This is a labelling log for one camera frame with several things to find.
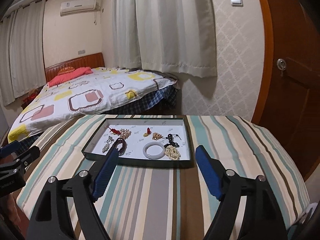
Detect red knot charm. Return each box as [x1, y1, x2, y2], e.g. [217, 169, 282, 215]
[108, 126, 121, 135]

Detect dark red bead bracelet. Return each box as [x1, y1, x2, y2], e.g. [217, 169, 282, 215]
[113, 137, 128, 156]

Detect pearl rhinestone brooch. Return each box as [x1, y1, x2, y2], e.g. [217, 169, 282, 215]
[119, 128, 132, 140]

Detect cream pearl bracelet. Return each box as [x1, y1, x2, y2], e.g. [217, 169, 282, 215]
[164, 144, 181, 161]

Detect white jade bangle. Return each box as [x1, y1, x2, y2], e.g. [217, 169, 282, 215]
[142, 141, 165, 160]

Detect black cord pendant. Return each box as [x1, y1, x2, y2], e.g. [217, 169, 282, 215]
[164, 133, 181, 148]

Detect red tassel gold charm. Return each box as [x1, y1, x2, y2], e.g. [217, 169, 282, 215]
[143, 127, 151, 137]

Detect gold rhinestone earrings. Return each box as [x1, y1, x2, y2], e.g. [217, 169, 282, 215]
[152, 132, 163, 141]

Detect person's left hand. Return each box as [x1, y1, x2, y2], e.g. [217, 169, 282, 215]
[1, 193, 21, 226]

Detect white left curtain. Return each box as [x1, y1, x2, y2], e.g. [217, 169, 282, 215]
[1, 0, 46, 106]

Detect white curtain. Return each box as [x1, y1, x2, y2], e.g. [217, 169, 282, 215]
[112, 0, 217, 78]
[1, 0, 46, 106]

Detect pink pillow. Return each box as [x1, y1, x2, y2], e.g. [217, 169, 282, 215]
[48, 67, 93, 87]

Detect striped tablecloth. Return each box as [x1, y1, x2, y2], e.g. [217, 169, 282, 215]
[15, 115, 310, 239]

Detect orange round cushion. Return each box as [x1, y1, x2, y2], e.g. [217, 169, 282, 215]
[57, 66, 75, 75]

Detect wooden door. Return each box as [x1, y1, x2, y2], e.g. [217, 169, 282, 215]
[252, 0, 319, 179]

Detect wooden headboard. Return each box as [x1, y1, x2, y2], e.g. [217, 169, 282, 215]
[45, 53, 105, 82]

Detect green tray white lining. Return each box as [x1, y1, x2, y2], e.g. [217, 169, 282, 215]
[81, 116, 194, 168]

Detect white air conditioner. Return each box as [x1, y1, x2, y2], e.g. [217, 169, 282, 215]
[60, 0, 97, 16]

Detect blue plaid bed sheet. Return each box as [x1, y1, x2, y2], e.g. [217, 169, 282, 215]
[103, 86, 178, 115]

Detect silver door lock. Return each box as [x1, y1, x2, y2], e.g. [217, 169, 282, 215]
[276, 59, 287, 77]

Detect white centre curtain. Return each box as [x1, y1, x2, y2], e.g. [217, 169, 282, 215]
[112, 0, 217, 78]

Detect wall power socket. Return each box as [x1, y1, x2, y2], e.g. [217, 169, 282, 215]
[78, 50, 86, 55]

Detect white light switch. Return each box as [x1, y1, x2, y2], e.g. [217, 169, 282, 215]
[230, 0, 244, 7]

